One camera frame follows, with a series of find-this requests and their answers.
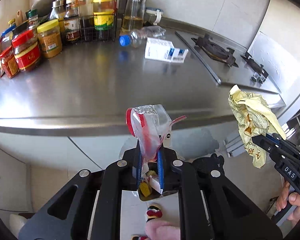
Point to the red lid chili sauce jar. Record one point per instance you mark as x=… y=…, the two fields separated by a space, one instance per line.
x=26 y=51

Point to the red clear snack wrapper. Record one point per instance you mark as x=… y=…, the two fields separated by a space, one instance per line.
x=150 y=124

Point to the dark square trash bin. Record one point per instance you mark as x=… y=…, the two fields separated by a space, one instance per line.
x=152 y=178

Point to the glass oil dispenser bottle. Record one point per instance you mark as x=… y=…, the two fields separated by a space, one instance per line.
x=133 y=15

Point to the black bear floor mat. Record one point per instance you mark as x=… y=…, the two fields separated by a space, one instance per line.
x=208 y=164

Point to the white blue medicine box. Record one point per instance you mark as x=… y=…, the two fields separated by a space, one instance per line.
x=163 y=50

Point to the red bow slipper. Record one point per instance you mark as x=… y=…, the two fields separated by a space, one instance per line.
x=139 y=237
x=154 y=211

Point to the yellow label vinegar bottle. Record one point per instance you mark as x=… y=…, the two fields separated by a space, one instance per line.
x=104 y=3

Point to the blue lid glass jar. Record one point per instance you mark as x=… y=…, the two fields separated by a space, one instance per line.
x=152 y=16

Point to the small red chili jar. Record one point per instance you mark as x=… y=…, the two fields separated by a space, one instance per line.
x=9 y=63

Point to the yellow lid peanut butter jar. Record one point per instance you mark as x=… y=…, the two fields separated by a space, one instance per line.
x=49 y=37

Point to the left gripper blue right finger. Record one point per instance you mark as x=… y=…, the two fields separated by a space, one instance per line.
x=160 y=165

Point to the white cushioned wooden chair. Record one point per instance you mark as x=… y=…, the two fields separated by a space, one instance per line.
x=17 y=221

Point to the yellow paper wrapper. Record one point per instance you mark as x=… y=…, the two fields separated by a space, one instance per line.
x=254 y=118

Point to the black wire spice rack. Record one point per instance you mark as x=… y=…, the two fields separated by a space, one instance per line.
x=99 y=27

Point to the pink fleece trouser leg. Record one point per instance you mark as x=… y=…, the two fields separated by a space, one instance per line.
x=158 y=229

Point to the clear plastic water bottle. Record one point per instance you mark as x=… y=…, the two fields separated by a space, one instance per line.
x=136 y=37

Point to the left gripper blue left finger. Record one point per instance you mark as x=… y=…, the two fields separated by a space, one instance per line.
x=139 y=167

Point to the right hand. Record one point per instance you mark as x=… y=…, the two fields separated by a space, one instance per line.
x=293 y=199

